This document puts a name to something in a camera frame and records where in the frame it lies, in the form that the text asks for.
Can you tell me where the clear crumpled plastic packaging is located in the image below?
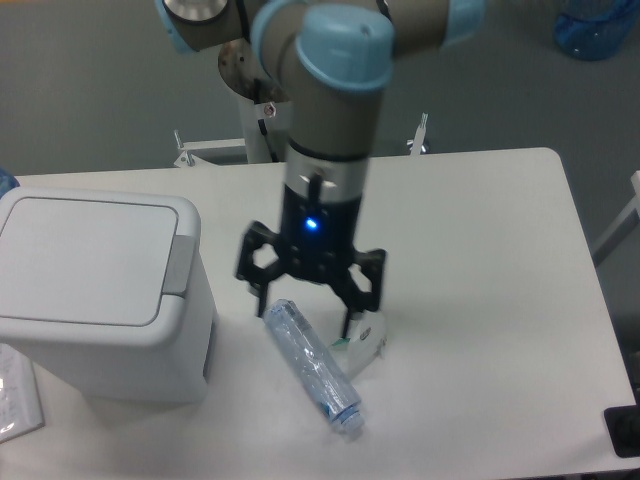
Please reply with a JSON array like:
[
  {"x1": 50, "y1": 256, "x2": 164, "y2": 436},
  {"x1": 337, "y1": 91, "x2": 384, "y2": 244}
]
[{"x1": 329, "y1": 312, "x2": 387, "y2": 380}]

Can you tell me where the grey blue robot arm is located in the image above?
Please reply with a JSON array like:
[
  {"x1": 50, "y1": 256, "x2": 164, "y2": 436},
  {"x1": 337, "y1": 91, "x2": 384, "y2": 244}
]
[{"x1": 156, "y1": 1, "x2": 486, "y2": 321}]

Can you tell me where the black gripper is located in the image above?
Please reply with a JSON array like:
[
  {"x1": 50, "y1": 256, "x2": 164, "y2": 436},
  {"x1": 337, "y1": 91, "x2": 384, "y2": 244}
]
[{"x1": 235, "y1": 187, "x2": 387, "y2": 339}]

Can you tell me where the white metal frame right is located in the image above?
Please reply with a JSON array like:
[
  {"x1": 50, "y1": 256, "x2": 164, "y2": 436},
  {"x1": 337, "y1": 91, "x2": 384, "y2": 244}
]
[{"x1": 591, "y1": 171, "x2": 639, "y2": 268}]

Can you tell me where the clear plastic water bottle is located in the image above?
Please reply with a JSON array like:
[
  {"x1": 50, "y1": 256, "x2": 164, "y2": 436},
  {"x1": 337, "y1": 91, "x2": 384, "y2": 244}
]
[{"x1": 263, "y1": 299, "x2": 364, "y2": 437}]

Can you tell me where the black device at table edge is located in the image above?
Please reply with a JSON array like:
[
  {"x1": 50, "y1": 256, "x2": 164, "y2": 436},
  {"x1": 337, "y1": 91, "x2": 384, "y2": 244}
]
[{"x1": 604, "y1": 405, "x2": 639, "y2": 458}]

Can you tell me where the white plastic trash can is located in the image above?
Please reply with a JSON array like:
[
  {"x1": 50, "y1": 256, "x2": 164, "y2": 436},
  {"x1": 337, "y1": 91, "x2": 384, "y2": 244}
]
[{"x1": 1, "y1": 186, "x2": 217, "y2": 403}]

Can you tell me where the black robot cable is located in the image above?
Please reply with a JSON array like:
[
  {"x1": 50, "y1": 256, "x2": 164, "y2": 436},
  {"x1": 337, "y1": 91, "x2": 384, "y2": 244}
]
[{"x1": 252, "y1": 79, "x2": 281, "y2": 164}]

